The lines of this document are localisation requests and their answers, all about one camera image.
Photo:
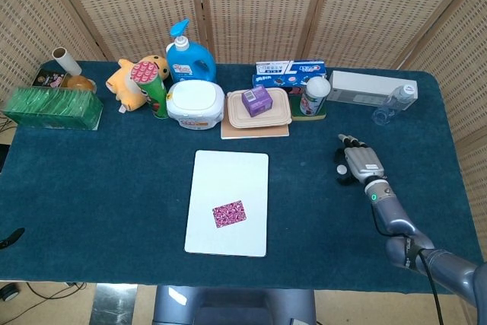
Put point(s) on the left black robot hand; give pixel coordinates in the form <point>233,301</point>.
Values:
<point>10,238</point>

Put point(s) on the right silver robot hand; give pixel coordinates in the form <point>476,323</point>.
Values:
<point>363,161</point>

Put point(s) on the pink patterned card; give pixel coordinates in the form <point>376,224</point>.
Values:
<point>230,214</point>

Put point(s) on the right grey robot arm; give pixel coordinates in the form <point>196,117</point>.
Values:
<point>395,218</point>

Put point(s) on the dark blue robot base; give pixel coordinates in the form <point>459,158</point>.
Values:
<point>228,306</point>

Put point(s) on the white rectangular board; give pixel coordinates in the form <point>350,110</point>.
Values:
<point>228,176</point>

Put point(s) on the grey caster wheel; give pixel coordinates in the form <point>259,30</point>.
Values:
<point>8,292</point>

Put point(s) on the clear plastic bottle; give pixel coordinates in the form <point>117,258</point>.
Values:
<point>395,106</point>

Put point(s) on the long white box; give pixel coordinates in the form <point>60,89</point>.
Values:
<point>361,87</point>

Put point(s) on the white lidded drink can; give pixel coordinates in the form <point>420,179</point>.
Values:
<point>314,98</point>

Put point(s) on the green sponge pad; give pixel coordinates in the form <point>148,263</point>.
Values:
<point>295,110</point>

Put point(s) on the dark blue table cloth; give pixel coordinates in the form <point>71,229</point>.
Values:
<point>114,195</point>

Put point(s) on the brown flat board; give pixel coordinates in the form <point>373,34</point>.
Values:
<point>255,132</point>

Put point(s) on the blue cookie box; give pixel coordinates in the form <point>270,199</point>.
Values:
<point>277,80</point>

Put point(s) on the blue white toothpaste box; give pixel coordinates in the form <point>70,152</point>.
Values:
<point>289,67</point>

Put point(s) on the small purple box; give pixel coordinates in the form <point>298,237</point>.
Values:
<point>258,100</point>

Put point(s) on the green plastic box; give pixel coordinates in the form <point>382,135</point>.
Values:
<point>49,108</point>

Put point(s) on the beige lidded food container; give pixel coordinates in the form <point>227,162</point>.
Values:
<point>236,112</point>

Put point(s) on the black snack box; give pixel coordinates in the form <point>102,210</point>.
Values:
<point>47,78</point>

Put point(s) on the amber round jar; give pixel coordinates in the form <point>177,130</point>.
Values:
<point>79,83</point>

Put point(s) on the white wet wipes box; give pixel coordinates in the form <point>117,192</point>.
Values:
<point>194,106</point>

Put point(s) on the bamboo folding screen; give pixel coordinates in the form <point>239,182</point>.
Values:
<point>258,9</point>

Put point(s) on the white paper roll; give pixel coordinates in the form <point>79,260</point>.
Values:
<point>68,61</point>

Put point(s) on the yellow plush toy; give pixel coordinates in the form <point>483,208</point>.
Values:
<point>125,89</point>

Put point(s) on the blue detergent pump bottle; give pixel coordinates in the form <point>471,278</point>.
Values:
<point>190,62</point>

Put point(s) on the green chip can red lid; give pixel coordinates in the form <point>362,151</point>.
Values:
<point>156,93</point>

